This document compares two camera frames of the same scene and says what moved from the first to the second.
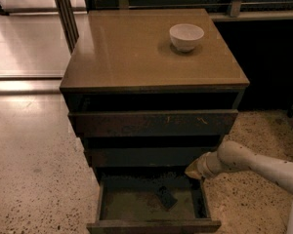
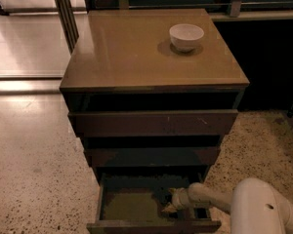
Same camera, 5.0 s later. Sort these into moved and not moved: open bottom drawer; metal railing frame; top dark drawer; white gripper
Moved: white gripper
Not moved: open bottom drawer; top dark drawer; metal railing frame
